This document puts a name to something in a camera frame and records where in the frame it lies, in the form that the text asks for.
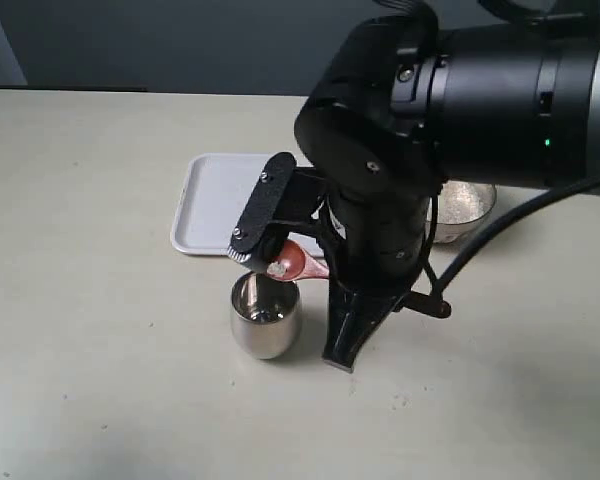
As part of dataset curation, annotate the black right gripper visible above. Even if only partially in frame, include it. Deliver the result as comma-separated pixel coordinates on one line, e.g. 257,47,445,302
227,14,443,373

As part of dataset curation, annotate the dark red wooden spoon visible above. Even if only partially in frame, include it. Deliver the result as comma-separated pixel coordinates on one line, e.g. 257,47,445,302
264,238,452,318

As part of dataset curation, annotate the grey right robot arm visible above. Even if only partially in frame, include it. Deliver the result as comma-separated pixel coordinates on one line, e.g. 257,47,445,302
228,16,600,370

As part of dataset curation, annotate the stainless steel cup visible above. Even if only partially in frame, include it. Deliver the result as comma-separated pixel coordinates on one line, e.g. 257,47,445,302
230,273,303,360

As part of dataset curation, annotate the steel bowl of rice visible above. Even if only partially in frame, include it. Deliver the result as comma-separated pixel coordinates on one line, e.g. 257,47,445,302
433,181,497,244

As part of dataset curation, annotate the white rectangular plastic tray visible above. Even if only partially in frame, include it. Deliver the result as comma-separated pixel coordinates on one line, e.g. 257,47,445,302
169,152,331,260

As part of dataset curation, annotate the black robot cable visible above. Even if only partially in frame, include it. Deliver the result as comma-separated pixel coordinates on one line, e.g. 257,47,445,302
369,0,600,321

